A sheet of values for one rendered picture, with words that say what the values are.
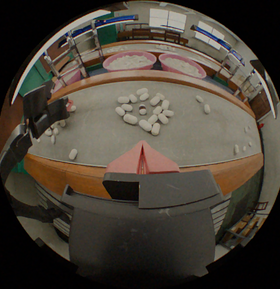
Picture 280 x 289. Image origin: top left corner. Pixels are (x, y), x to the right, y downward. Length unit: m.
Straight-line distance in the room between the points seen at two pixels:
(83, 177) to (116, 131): 0.15
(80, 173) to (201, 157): 0.33
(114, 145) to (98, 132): 0.06
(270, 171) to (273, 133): 1.31
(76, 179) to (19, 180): 1.55
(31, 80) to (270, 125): 5.34
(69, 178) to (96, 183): 0.09
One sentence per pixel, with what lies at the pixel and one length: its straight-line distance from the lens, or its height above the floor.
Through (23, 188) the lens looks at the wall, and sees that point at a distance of 1.80.
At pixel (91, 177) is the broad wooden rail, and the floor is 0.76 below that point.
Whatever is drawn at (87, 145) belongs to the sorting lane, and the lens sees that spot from 0.29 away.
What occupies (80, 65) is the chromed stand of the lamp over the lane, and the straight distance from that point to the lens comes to 0.45.
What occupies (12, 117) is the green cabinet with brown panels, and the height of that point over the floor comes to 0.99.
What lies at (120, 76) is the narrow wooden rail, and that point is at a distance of 0.38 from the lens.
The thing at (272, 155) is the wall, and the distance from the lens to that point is 4.48.
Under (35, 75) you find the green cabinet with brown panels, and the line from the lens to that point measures 0.98.
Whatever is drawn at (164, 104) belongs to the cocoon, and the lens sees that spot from 0.28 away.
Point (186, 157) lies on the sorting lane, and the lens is 0.26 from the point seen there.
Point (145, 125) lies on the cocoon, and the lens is 0.24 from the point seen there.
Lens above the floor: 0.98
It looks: 77 degrees down
